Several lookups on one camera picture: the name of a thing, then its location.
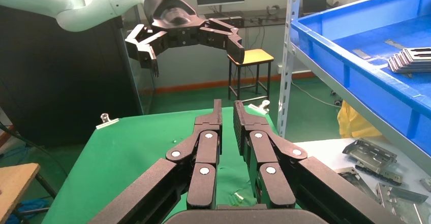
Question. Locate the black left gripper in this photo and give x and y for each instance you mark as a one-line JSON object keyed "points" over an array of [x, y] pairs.
{"points": [[168, 10]]}

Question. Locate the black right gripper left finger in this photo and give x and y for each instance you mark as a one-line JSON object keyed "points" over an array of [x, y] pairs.
{"points": [[205, 148]]}

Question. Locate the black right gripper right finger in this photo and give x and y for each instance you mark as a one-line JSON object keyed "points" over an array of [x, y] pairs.
{"points": [[266, 155]]}

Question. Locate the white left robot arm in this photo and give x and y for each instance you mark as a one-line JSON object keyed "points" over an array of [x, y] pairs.
{"points": [[67, 0]]}

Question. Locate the black electronics box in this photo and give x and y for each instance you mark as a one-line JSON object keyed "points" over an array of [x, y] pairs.
{"points": [[230, 21]]}

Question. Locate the blue plastic tray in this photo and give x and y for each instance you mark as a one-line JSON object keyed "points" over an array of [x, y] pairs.
{"points": [[370, 81]]}

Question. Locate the silver metal binder clip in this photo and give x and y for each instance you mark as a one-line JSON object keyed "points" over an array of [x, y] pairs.
{"points": [[259, 108], [107, 123]]}

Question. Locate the white tape scrap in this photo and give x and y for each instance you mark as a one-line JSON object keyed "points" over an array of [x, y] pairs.
{"points": [[238, 196]]}

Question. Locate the yellow seat black stool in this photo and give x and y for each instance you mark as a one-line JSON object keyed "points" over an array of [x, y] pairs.
{"points": [[252, 57]]}

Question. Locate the green table cloth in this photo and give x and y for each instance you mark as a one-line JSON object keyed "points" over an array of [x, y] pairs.
{"points": [[134, 155]]}

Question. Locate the black desk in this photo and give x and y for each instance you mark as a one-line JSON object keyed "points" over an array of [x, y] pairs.
{"points": [[259, 14]]}

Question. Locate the black headphones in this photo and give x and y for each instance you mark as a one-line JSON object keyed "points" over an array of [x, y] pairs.
{"points": [[272, 9]]}

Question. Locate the flat dark metal plate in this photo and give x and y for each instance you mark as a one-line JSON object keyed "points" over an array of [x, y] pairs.
{"points": [[357, 183]]}

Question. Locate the small black monitor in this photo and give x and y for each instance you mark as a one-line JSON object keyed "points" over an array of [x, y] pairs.
{"points": [[315, 3]]}

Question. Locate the grey tape strip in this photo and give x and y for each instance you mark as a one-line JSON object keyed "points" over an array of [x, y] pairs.
{"points": [[361, 54], [394, 44]]}

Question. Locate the small grey metal part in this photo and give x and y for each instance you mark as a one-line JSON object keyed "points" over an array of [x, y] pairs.
{"points": [[426, 184]]}

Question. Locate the wooden top stool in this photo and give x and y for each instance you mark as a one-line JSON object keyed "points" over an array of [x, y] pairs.
{"points": [[13, 185]]}

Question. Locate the grey perforated shelf post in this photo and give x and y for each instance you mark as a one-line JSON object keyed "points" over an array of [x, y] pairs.
{"points": [[286, 81]]}

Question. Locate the white wall outlet box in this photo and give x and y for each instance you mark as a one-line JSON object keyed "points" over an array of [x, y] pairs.
{"points": [[279, 69]]}

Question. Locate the dark metal rail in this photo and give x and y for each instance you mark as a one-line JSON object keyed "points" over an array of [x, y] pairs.
{"points": [[380, 175]]}

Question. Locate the grey folded metal bracket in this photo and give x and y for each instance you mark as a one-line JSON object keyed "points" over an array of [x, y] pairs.
{"points": [[404, 195]]}

